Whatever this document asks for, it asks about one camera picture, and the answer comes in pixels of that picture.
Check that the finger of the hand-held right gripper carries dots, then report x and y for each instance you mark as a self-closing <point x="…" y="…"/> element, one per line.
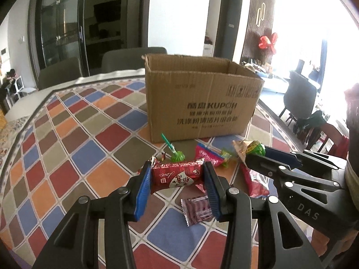
<point x="280" y="155"/>
<point x="266" y="166"/>

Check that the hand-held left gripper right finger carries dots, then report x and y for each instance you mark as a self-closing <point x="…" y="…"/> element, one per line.
<point x="213" y="194"/>

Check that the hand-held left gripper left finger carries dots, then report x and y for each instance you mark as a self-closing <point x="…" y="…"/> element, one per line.
<point x="141" y="192"/>

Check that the maroon striped snack packet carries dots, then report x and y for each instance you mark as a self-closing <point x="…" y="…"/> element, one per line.
<point x="196" y="210"/>

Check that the gold and green snack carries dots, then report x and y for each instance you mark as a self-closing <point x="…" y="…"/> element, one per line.
<point x="252" y="148"/>

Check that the brown cardboard box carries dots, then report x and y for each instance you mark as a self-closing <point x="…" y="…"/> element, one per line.
<point x="196" y="95"/>

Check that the person's right forearm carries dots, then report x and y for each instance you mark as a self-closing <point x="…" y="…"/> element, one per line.
<point x="352" y="117"/>

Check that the red crinkled snack packet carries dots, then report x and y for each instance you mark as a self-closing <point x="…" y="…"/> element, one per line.
<point x="253" y="185"/>

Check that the small green wrapped candy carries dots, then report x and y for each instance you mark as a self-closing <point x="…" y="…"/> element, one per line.
<point x="227" y="155"/>

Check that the pink snack packet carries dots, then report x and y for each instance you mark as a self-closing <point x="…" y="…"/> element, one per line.
<point x="206" y="154"/>

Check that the wooden chair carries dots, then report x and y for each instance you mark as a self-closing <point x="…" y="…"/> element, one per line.
<point x="319" y="140"/>

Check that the green cloth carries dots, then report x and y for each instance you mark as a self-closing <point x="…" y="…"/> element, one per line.
<point x="310" y="124"/>

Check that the green lollipop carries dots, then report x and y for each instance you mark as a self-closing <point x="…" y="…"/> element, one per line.
<point x="177" y="156"/>

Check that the dark upholstered chair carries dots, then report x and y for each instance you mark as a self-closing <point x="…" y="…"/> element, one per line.
<point x="300" y="95"/>

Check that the colourful checked tablecloth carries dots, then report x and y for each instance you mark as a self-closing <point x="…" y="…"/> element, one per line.
<point x="84" y="145"/>

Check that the red bow decoration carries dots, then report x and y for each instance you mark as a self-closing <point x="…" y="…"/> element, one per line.
<point x="267" y="42"/>

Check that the grey dining chair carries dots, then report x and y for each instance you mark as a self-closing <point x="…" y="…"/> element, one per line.
<point x="126" y="60"/>
<point x="60" y="72"/>

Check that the dark interior door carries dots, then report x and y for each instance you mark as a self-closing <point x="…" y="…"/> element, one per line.
<point x="227" y="25"/>

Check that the dark wood slat panel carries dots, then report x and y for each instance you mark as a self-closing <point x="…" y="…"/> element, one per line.
<point x="258" y="11"/>

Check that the white storage shelf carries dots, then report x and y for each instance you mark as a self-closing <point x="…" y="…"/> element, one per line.
<point x="16" y="85"/>

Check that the black framed glass door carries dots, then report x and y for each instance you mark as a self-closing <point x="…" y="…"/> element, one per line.
<point x="70" y="25"/>

